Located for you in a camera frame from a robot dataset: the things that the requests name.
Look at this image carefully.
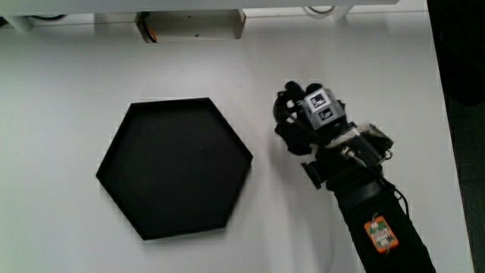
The person's right hand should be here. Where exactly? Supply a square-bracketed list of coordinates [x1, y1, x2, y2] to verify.
[273, 80, 394, 168]

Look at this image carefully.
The black hexagonal tray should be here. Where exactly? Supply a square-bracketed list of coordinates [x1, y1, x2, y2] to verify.
[95, 97, 254, 241]

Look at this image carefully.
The black sensor cable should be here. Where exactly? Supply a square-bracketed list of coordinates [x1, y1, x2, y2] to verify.
[380, 176, 411, 218]

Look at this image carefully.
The grey cable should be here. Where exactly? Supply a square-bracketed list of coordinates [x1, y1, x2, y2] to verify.
[304, 5, 337, 18]

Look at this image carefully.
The white open cable box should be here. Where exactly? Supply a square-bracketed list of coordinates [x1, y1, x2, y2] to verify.
[135, 8, 246, 44]

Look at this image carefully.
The orange sensor module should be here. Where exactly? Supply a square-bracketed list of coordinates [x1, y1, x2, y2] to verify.
[364, 215, 400, 254]

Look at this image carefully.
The white raised shelf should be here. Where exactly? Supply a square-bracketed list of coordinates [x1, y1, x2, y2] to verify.
[0, 0, 401, 17]

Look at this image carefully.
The white shelf leg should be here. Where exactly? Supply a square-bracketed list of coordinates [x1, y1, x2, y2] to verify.
[330, 5, 355, 23]
[2, 14, 34, 33]

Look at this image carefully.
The white desk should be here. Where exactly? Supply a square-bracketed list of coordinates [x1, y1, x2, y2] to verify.
[0, 8, 475, 273]

